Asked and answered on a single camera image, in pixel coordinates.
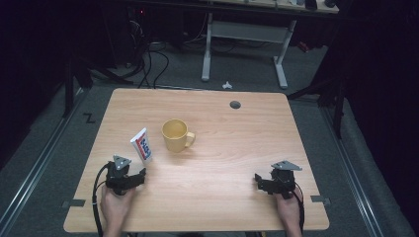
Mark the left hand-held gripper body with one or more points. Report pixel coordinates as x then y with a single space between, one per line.
116 177

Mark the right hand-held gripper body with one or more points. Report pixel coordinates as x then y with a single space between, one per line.
282 180

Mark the white toothpaste tube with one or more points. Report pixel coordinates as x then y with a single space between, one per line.
142 146

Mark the yellow mug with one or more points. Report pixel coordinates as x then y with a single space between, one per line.
176 138

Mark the person's left hand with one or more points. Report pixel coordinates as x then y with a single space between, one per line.
115 205

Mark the person's right hand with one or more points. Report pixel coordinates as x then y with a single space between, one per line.
289 210

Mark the grey tape strip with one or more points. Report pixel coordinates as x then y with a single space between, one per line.
320 199
75 203

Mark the black metal stand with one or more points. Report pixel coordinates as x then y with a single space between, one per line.
337 108
69 89

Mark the small white floor object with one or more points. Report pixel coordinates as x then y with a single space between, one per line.
227 86

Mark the small red object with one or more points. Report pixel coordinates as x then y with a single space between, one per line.
303 46

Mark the metal floor rail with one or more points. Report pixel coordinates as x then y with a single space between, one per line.
354 177
36 168

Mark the white desk frame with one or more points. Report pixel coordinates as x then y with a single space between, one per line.
245 31

